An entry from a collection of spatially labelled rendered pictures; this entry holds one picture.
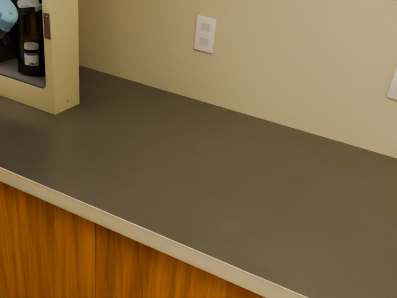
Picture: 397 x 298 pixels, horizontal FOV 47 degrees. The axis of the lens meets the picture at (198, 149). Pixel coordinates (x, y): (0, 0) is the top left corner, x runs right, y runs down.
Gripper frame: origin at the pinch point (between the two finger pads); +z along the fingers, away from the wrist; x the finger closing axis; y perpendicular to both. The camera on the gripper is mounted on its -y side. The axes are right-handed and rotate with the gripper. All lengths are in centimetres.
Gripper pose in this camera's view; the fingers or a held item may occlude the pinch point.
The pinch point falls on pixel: (31, 3)
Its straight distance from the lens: 148.3
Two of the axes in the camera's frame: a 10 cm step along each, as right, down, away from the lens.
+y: 0.9, -8.6, -5.1
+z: 4.5, -4.2, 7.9
